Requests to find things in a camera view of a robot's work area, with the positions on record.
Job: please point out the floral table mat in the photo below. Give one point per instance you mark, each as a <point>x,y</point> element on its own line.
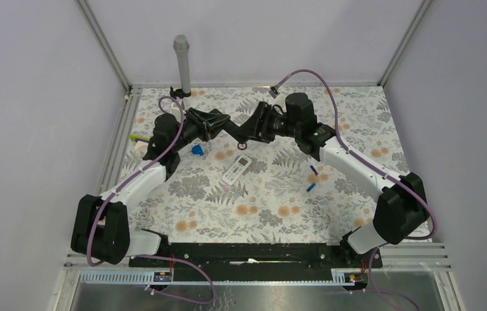
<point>269,202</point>

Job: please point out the grey microphone on stand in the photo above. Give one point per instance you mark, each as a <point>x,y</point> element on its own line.
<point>181,48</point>

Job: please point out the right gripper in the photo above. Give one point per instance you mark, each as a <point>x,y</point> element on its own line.
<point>258,129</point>

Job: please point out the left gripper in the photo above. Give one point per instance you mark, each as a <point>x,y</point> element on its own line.
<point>207,123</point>

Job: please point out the black remote control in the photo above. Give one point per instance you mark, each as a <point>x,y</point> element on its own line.
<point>233,130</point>

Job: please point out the yellow purple small tool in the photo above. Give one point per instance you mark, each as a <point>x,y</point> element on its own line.
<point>137,138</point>

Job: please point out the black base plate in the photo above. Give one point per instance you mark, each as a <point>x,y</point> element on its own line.
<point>243,262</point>

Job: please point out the light blue battery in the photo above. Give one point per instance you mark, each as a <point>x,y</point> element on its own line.
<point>311,187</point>

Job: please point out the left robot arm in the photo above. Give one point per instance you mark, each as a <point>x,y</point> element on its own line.
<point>101,231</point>

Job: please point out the white small block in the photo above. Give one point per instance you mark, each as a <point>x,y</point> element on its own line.
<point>140,147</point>

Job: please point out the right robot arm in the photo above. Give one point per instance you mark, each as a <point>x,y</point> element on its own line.
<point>400,200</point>

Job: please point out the white AC remote control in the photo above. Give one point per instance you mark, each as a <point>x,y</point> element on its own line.
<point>236,170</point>

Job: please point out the blue plastic clip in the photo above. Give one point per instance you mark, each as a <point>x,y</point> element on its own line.
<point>197,150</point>

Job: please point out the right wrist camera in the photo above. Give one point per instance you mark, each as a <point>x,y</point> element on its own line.
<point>278,98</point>

